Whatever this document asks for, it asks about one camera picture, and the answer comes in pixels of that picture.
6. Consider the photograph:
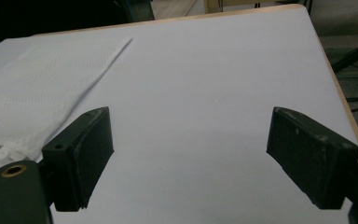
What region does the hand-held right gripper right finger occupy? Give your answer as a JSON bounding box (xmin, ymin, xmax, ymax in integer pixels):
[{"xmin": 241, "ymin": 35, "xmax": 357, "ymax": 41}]
[{"xmin": 266, "ymin": 106, "xmax": 358, "ymax": 210}]

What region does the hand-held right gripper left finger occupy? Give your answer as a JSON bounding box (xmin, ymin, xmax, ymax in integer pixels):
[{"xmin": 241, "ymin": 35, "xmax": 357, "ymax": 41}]
[{"xmin": 41, "ymin": 106, "xmax": 115, "ymax": 213}]

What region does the white cloth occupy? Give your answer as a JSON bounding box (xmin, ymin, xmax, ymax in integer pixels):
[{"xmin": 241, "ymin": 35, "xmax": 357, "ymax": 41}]
[{"xmin": 0, "ymin": 36, "xmax": 134, "ymax": 194}]

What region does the black stand leg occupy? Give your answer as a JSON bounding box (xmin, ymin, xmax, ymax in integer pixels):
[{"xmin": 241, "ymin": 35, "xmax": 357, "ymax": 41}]
[{"xmin": 331, "ymin": 39, "xmax": 358, "ymax": 73}]

